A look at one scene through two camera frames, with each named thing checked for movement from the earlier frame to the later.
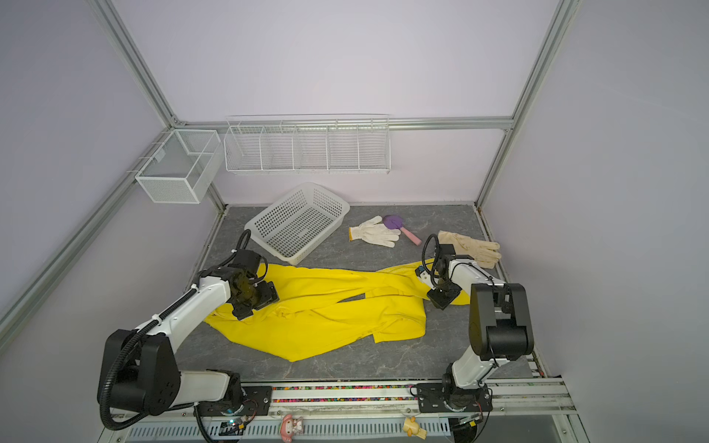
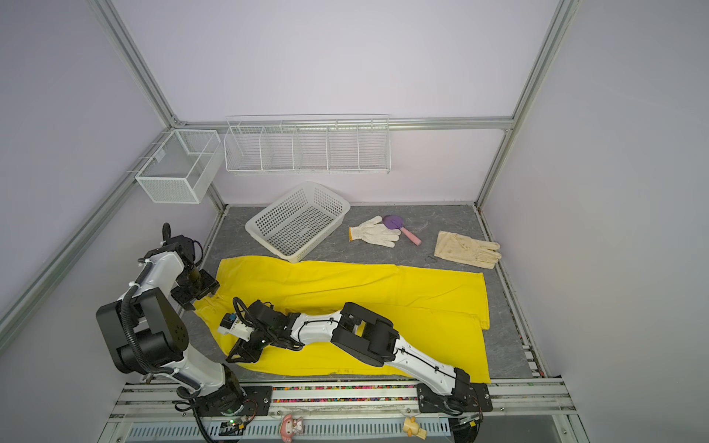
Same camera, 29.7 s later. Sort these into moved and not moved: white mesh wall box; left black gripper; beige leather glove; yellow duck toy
Moved: left black gripper
Not moved: beige leather glove; yellow duck toy; white mesh wall box
